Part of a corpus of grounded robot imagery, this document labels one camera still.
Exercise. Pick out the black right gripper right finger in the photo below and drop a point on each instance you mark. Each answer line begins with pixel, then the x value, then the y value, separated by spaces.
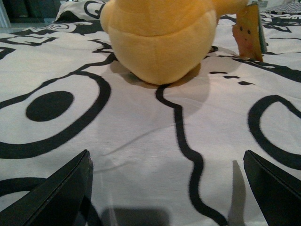
pixel 277 192

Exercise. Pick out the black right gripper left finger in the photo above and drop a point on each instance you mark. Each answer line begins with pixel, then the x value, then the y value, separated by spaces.
pixel 57 200

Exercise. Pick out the yellow plush dinosaur toy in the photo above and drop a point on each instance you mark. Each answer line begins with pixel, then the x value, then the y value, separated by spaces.
pixel 160 41

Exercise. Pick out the black and white bedsheet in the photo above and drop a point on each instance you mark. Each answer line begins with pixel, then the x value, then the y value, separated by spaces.
pixel 168 155

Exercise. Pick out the yellow cardboard hang tag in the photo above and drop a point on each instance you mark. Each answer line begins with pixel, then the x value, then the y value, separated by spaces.
pixel 248 33

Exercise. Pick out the striped pillow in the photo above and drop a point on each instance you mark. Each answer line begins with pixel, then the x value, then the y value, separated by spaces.
pixel 292 8

